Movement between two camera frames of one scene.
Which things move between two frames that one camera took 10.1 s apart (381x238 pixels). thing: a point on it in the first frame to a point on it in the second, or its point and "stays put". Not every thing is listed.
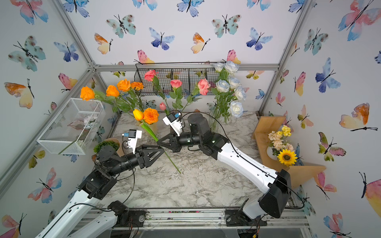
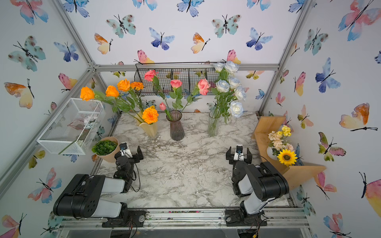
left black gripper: [142, 159] to [136, 159]
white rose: [236, 109] stays put
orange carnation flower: [138, 86] stays put
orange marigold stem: [151, 115] stays put
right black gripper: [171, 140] to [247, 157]
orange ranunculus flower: [138, 86] to [124, 85]
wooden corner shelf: [298, 173] stays put
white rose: [233, 83] stays put
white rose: [240, 93] stays put
